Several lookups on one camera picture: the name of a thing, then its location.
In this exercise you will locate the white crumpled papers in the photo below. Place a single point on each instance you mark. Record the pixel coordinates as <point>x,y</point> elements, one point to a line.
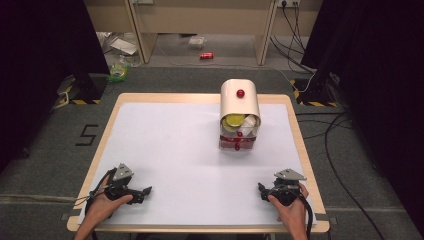
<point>121,45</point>

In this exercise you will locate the white wall socket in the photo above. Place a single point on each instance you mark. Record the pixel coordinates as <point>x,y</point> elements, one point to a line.
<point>288,3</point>

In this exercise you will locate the yellow-green round item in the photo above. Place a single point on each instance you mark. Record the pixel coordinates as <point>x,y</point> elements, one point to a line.
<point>233,120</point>

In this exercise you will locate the black stand base striped tape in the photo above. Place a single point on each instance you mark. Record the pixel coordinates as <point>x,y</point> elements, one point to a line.
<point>316,91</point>
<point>85,90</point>

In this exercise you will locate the wooden table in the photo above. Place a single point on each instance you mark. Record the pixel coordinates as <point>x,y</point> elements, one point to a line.
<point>100,140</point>

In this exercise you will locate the red drink can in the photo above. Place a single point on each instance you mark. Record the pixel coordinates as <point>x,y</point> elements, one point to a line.
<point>206,55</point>

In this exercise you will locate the light wooden desk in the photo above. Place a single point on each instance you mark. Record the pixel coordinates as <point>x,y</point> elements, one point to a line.
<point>206,20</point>

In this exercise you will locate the green plastic bag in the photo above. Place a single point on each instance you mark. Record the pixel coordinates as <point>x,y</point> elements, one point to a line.
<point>118,71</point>

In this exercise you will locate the white table mat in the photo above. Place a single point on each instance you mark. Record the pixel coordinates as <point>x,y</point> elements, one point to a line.
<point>173,160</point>

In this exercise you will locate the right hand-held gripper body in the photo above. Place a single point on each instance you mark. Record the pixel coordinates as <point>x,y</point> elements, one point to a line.
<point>286,188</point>

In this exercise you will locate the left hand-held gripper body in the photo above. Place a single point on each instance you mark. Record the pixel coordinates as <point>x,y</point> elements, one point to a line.
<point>124,186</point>

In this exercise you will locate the person's right hand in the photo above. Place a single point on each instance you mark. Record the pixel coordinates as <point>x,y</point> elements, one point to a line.
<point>291,211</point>

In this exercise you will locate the white storage box red knobs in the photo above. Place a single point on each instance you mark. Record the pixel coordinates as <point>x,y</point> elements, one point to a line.
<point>238,103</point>

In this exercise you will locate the person's left hand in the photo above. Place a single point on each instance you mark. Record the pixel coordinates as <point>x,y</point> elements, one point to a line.
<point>103,208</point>

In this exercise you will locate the black curtain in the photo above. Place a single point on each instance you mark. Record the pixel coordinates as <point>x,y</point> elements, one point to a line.
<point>380,83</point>
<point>43,66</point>

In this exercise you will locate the clear plastic packet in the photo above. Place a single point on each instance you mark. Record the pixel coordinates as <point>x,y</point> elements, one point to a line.
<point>196,41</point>

